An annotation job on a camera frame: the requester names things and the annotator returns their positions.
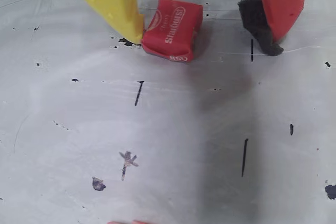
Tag white table cover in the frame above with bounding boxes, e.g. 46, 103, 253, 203
0, 0, 336, 224

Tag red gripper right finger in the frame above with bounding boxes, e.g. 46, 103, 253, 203
237, 0, 308, 57

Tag red Starburst candy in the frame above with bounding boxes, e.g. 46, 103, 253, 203
141, 0, 204, 63

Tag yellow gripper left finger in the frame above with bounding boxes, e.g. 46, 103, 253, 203
55, 0, 145, 45

